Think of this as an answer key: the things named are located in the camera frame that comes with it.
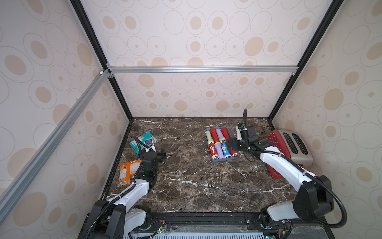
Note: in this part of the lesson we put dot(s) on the teal snack packet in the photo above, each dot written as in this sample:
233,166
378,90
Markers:
146,142

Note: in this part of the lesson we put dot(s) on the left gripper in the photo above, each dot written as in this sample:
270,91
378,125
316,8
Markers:
160,157

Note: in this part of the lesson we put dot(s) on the horizontal aluminium rail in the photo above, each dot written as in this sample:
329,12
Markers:
202,69

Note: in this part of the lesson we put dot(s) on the left diagonal aluminium rail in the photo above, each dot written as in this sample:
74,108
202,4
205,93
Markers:
23,180

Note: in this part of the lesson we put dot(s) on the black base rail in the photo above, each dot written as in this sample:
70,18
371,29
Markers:
224,226

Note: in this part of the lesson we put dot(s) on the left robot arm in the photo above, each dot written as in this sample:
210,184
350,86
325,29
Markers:
128,200

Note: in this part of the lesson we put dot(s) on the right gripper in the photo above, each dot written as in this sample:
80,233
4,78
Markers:
236,143

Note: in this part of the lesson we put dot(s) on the red flashlight diagonal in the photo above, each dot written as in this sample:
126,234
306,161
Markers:
225,133

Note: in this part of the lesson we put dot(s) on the orange snack packet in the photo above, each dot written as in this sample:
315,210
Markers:
126,171

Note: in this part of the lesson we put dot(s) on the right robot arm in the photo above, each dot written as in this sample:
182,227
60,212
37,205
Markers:
314,198

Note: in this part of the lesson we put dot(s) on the red and steel toaster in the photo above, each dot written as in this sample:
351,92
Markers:
291,144

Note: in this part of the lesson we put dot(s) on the purple flashlight yellow head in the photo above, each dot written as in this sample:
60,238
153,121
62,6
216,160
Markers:
219,150

